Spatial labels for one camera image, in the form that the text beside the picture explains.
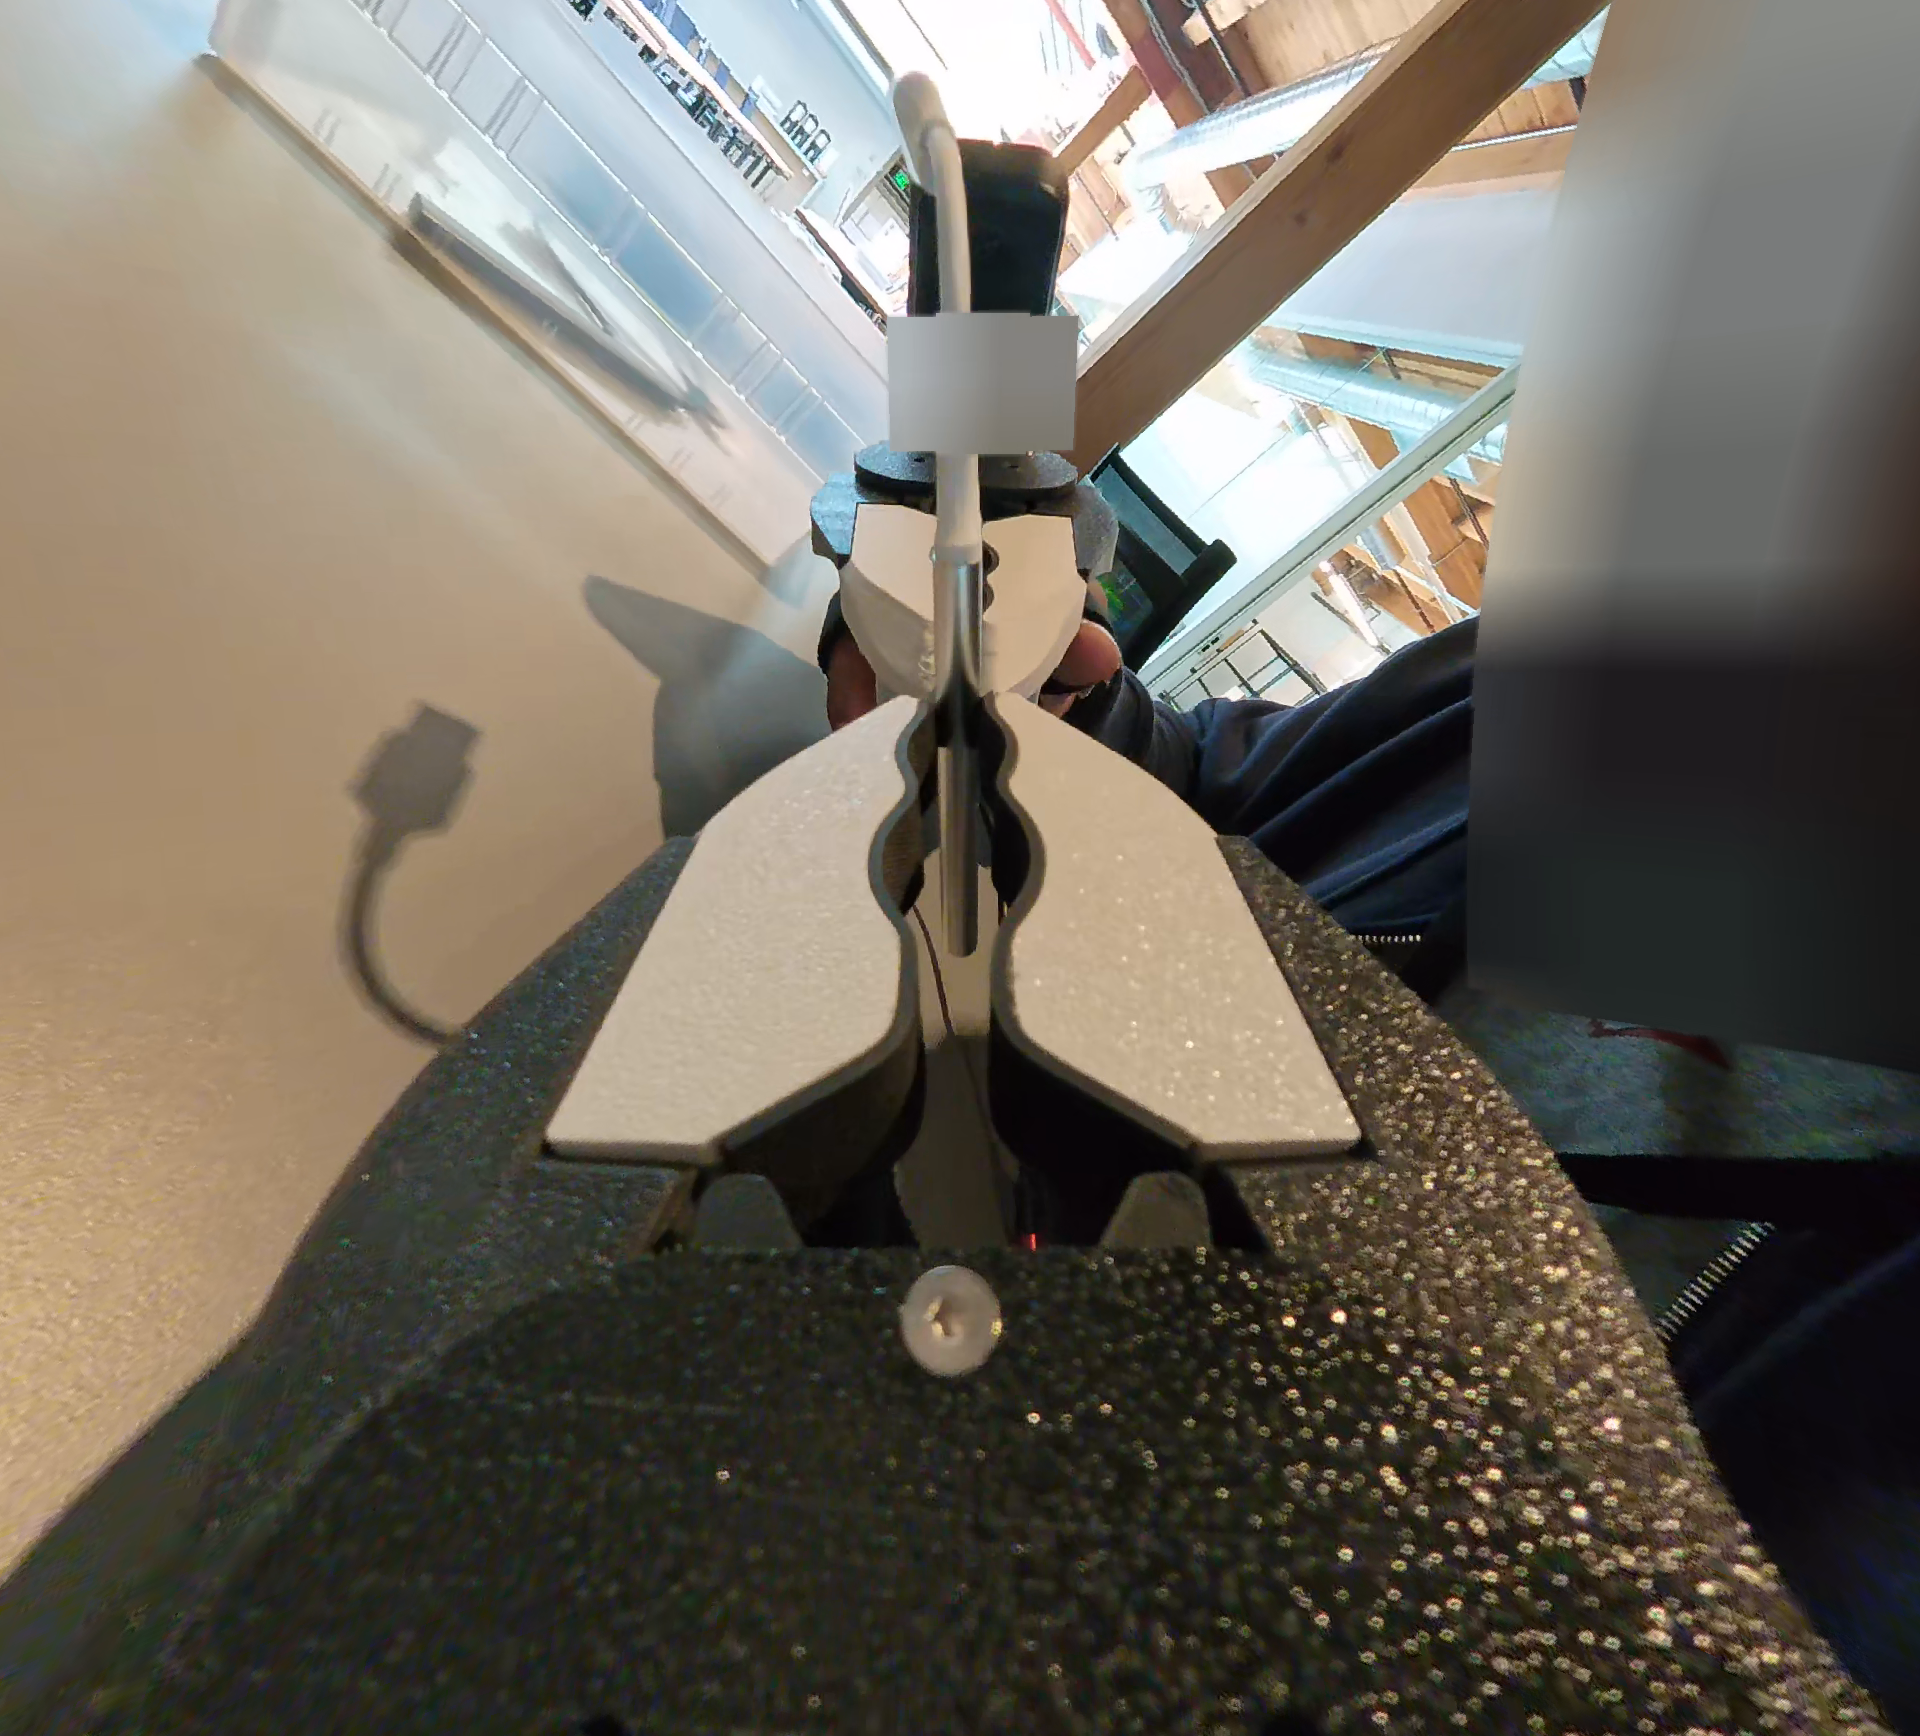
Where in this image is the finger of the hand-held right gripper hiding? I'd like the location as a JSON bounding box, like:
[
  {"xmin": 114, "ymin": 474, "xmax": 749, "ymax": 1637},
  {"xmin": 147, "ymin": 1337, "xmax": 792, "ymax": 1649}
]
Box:
[
  {"xmin": 976, "ymin": 506, "xmax": 1088, "ymax": 710},
  {"xmin": 834, "ymin": 506, "xmax": 956, "ymax": 710}
]

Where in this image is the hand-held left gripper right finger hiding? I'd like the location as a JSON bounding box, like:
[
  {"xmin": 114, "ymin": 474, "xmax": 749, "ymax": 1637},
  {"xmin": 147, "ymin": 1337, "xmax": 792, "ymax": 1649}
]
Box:
[{"xmin": 978, "ymin": 692, "xmax": 1365, "ymax": 1167}]

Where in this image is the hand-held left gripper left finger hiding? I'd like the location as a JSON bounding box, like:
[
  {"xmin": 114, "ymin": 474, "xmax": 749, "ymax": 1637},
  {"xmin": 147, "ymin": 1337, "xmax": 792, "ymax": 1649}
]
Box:
[{"xmin": 545, "ymin": 692, "xmax": 939, "ymax": 1174}]

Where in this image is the silver usb hub white cable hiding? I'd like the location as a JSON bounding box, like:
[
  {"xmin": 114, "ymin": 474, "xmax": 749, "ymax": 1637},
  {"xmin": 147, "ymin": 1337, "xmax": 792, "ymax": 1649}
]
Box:
[{"xmin": 888, "ymin": 71, "xmax": 999, "ymax": 958}]

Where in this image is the clear plastic bin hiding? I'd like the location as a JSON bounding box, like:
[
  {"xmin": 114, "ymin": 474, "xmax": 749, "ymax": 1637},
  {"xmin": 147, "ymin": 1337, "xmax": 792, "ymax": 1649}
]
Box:
[{"xmin": 204, "ymin": 0, "xmax": 903, "ymax": 584}]

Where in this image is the person's right forearm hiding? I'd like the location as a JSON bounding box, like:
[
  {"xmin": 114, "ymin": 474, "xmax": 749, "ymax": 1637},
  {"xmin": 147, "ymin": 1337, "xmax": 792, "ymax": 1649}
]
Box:
[{"xmin": 1067, "ymin": 620, "xmax": 1489, "ymax": 987}]

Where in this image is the person's right hand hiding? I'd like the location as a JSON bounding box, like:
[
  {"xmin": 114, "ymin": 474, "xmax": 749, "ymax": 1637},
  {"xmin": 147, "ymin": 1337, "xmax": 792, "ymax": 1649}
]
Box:
[{"xmin": 821, "ymin": 612, "xmax": 1128, "ymax": 734}]

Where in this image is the black office chair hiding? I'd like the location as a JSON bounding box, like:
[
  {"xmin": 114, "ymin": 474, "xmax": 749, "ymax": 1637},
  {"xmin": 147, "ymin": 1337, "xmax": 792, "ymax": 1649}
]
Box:
[{"xmin": 1081, "ymin": 446, "xmax": 1239, "ymax": 688}]

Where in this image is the person's torso in dark jacket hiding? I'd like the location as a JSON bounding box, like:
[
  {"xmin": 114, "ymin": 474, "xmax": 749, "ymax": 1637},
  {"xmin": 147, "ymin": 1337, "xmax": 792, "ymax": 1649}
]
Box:
[{"xmin": 1351, "ymin": 925, "xmax": 1920, "ymax": 1678}]

